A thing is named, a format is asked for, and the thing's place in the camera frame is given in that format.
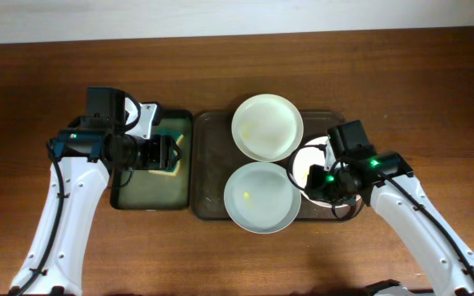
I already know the green yellow sponge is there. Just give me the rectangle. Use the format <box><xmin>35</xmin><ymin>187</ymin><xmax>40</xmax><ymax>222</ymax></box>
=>
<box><xmin>149</xmin><ymin>129</ymin><xmax>184</xmax><ymax>177</ymax></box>

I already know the grey white plate bottom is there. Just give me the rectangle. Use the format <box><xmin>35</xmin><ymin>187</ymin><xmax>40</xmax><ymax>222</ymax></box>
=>
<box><xmin>223</xmin><ymin>162</ymin><xmax>302</xmax><ymax>234</ymax></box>

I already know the cream plate top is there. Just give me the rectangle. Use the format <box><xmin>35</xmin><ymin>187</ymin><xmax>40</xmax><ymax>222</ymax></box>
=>
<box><xmin>231</xmin><ymin>94</ymin><xmax>304</xmax><ymax>162</ymax></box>

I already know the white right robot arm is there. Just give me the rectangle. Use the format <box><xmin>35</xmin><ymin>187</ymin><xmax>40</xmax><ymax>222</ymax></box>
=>
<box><xmin>304</xmin><ymin>152</ymin><xmax>474</xmax><ymax>295</ymax></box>

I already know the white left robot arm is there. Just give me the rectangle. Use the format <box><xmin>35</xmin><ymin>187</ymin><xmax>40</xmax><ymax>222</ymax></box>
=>
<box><xmin>9</xmin><ymin>110</ymin><xmax>193</xmax><ymax>295</ymax></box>

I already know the brown serving tray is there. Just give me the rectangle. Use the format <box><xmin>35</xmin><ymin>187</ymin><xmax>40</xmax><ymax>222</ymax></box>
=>
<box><xmin>190</xmin><ymin>110</ymin><xmax>363</xmax><ymax>222</ymax></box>

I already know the black water tray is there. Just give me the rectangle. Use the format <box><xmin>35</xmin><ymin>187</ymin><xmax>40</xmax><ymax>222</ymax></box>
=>
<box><xmin>109</xmin><ymin>109</ymin><xmax>193</xmax><ymax>210</ymax></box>

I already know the white plate right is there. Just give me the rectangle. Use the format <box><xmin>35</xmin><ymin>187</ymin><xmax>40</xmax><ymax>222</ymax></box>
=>
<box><xmin>290</xmin><ymin>136</ymin><xmax>346</xmax><ymax>187</ymax></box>

